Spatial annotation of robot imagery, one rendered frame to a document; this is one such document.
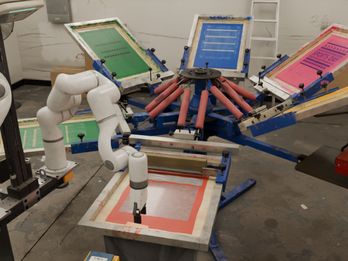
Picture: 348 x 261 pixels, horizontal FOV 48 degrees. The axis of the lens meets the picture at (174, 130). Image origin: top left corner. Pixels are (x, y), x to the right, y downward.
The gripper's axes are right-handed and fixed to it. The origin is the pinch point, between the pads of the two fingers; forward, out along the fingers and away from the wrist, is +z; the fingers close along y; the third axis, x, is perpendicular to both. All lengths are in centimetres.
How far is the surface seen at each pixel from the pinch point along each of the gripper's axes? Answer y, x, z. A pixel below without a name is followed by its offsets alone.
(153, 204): -24.8, -2.0, 11.8
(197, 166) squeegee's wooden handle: -56, 14, 5
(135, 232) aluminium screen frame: 1.3, -1.8, 8.3
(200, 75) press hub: -134, 1, -23
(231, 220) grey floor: -151, 28, 107
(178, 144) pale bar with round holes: -80, -2, 5
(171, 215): -18.7, 8.9, 11.7
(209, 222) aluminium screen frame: -12.7, 27.7, 8.1
